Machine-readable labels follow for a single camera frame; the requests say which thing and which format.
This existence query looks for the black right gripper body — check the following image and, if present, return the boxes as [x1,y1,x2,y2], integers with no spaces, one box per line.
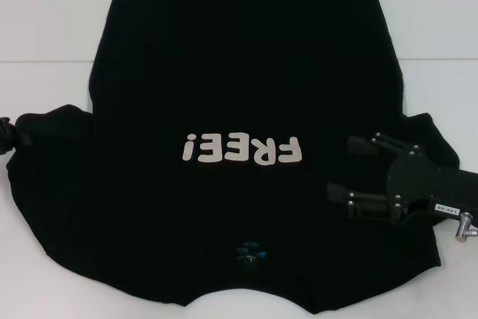
[386,146,478,227]

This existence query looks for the black shirt with FREE print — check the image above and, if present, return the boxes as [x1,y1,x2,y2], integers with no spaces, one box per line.
[6,0,464,307]

